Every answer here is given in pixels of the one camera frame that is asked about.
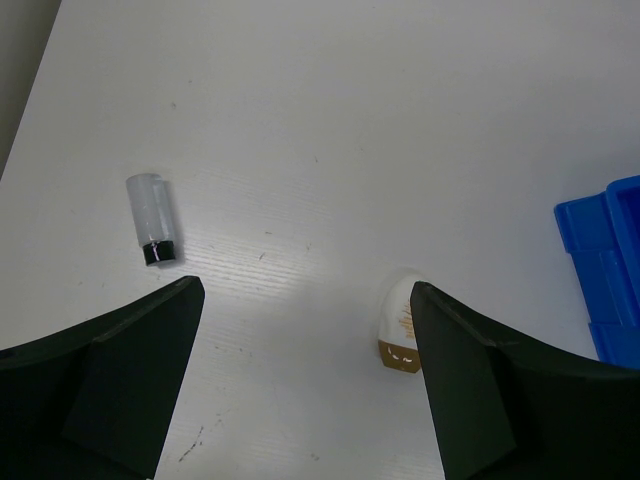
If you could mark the clear small tube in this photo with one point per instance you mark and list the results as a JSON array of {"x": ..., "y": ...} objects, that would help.
[{"x": 152, "y": 217}]

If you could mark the blue plastic divided bin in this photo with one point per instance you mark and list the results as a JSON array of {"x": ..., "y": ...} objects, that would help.
[{"x": 601, "y": 234}]

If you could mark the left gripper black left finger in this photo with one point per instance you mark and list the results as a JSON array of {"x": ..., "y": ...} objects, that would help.
[{"x": 95, "y": 401}]

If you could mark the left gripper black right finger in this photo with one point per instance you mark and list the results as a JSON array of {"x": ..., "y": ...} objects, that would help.
[{"x": 508, "y": 406}]

